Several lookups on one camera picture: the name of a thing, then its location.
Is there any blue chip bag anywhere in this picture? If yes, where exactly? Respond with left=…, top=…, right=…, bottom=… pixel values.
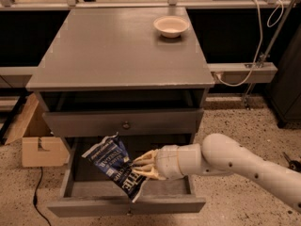
left=82, top=134, right=148, bottom=202

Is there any brown cardboard box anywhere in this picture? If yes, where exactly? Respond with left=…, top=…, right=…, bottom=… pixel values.
left=6, top=94, right=70, bottom=167

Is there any white paper bowl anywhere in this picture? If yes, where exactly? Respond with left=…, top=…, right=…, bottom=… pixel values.
left=153, top=16, right=189, bottom=39

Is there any black floor cable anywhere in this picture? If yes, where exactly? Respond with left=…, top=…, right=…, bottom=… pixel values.
left=32, top=167, right=52, bottom=226

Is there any dark grey side cabinet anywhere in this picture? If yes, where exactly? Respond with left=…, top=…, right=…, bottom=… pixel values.
left=266, top=25, right=301, bottom=128

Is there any black caster wheel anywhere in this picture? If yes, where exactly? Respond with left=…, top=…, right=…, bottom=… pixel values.
left=283, top=153, right=301, bottom=172

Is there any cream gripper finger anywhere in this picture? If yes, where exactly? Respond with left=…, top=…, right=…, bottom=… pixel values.
left=133, top=167, right=165, bottom=180
left=133, top=150, right=158, bottom=166

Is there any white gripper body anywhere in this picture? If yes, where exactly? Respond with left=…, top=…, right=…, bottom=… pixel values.
left=155, top=145, right=183, bottom=180

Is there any white hanging cable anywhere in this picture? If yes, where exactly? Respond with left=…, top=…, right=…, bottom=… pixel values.
left=214, top=0, right=286, bottom=88

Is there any grey wooden drawer cabinet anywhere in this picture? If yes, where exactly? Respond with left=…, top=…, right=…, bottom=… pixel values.
left=26, top=8, right=214, bottom=218

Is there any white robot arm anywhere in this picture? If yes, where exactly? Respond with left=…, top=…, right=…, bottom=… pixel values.
left=132, top=134, right=301, bottom=212

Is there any closed grey top drawer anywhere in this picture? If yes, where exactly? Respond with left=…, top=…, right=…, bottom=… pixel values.
left=43, top=109, right=203, bottom=137

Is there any open grey middle drawer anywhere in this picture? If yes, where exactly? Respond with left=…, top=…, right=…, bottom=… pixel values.
left=48, top=137, right=205, bottom=218

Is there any grey metal rail frame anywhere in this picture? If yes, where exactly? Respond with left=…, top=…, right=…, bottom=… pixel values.
left=1, top=0, right=297, bottom=91

